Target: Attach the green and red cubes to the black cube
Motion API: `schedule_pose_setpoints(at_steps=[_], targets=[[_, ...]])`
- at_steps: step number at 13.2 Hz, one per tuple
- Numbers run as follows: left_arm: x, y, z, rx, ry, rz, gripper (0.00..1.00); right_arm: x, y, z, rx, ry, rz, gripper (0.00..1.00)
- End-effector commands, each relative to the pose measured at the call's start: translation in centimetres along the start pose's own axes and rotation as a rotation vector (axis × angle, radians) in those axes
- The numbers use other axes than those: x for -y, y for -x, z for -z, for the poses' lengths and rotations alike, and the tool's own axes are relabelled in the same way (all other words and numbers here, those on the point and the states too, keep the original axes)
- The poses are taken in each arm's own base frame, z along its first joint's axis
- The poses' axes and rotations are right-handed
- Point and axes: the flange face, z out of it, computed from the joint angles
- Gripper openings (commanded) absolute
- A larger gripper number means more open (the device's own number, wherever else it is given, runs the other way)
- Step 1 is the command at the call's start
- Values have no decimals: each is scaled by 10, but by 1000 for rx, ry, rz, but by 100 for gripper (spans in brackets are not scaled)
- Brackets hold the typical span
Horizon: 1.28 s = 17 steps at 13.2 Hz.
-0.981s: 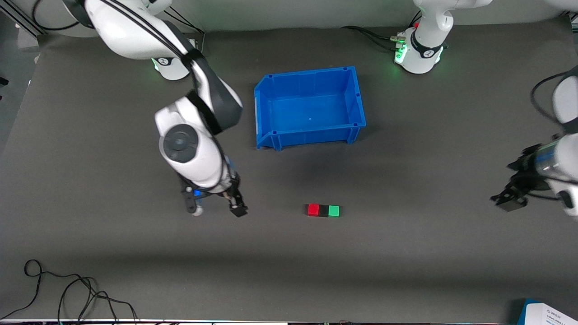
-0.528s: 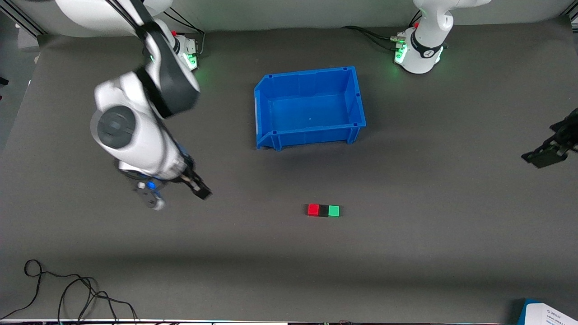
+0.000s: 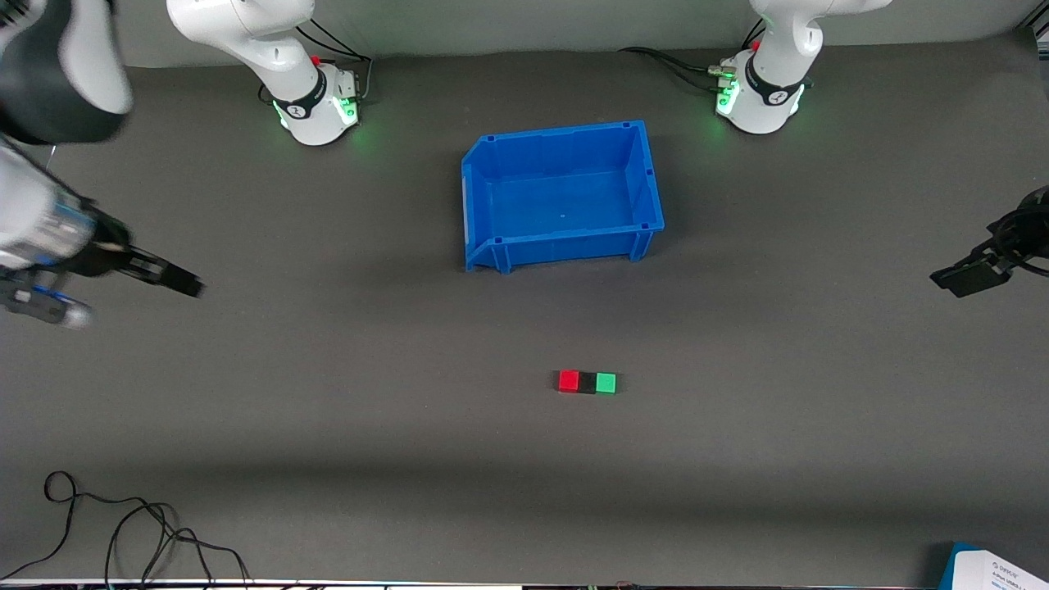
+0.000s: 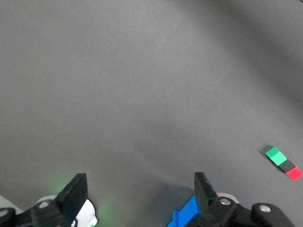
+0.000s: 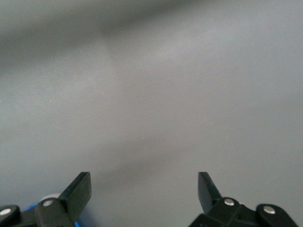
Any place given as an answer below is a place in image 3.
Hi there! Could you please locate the blue plastic storage bin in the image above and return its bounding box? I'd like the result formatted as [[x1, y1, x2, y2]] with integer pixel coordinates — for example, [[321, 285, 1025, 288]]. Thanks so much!
[[461, 120, 666, 275]]

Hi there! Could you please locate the white and blue box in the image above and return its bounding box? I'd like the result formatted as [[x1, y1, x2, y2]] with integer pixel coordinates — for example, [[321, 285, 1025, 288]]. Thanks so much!
[[938, 542, 1049, 590]]

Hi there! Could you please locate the black right arm base cable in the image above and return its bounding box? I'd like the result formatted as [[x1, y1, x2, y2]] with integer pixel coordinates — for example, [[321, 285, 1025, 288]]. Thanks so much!
[[258, 12, 374, 106]]

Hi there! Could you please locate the black arm base cable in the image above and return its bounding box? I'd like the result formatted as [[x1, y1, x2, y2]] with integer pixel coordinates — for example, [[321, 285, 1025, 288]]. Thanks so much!
[[258, 12, 374, 106], [619, 47, 735, 93]]

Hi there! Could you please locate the thin black loose cable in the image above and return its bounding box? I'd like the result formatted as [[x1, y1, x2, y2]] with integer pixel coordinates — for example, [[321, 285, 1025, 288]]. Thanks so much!
[[0, 470, 251, 588]]

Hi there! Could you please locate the black left arm base cable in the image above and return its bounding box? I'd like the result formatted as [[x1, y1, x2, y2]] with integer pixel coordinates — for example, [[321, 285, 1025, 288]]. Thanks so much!
[[619, 47, 735, 93]]

